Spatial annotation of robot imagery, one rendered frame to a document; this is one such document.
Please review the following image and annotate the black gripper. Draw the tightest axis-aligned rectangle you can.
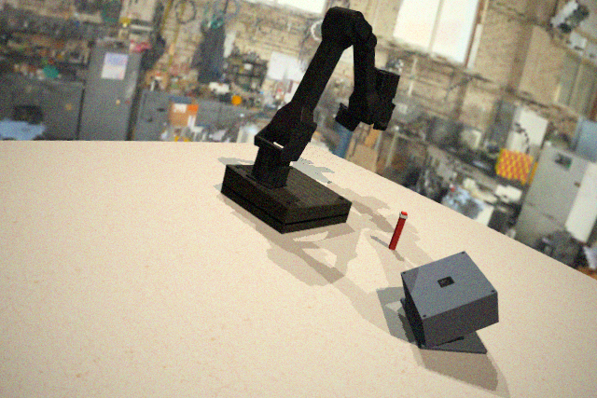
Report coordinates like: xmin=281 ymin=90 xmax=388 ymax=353
xmin=335 ymin=67 xmax=379 ymax=131

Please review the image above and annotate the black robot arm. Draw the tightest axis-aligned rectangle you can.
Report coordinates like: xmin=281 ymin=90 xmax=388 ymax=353
xmin=245 ymin=7 xmax=400 ymax=189

